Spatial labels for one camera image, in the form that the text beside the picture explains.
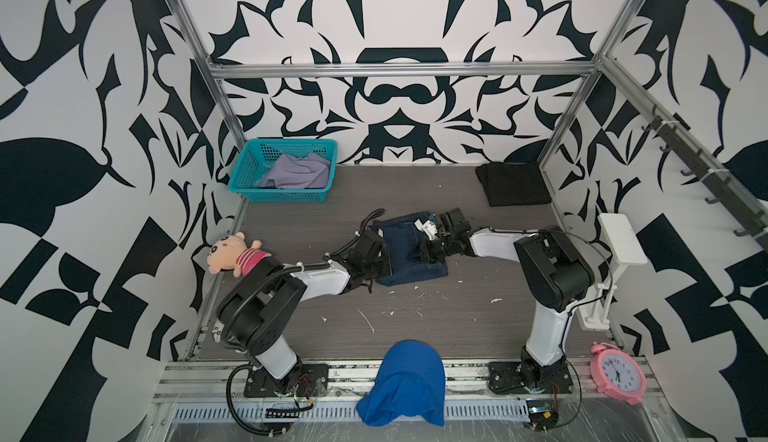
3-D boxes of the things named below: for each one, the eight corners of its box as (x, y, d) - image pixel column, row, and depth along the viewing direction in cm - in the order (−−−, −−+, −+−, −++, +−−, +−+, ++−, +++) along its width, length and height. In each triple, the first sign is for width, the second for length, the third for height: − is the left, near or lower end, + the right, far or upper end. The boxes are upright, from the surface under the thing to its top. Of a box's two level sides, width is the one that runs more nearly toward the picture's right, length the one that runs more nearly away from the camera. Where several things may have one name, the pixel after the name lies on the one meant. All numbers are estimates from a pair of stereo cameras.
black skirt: (490, 207, 110) (494, 197, 106) (475, 171, 121) (479, 161, 117) (548, 202, 111) (554, 192, 107) (528, 167, 123) (533, 157, 118)
